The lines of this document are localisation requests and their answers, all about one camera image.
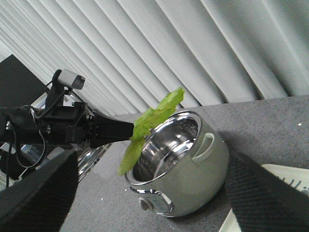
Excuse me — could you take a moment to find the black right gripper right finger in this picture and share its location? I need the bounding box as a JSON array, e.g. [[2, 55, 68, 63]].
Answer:
[[225, 152, 309, 232]]

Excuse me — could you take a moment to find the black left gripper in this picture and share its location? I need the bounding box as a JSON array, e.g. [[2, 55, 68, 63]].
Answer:
[[38, 102, 134, 148]]

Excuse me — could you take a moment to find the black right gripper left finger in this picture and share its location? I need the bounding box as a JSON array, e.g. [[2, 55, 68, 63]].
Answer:
[[0, 149, 78, 232]]

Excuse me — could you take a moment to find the cream bear serving tray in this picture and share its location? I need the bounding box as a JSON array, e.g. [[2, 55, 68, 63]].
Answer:
[[219, 164, 309, 232]]

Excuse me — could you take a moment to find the green lettuce leaf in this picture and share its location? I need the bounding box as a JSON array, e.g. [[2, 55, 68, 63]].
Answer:
[[117, 87, 185, 176]]

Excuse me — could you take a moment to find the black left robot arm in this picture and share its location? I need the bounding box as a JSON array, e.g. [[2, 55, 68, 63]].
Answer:
[[0, 102, 134, 148]]

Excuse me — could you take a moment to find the white pleated curtain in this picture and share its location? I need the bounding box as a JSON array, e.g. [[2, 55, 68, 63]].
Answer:
[[0, 0, 309, 115]]

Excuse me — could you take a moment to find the green electric cooking pot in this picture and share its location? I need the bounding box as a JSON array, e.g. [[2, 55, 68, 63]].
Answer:
[[125, 111, 229, 217]]

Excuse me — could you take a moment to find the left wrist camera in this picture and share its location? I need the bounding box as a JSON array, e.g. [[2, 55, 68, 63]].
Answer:
[[52, 69, 85, 90]]

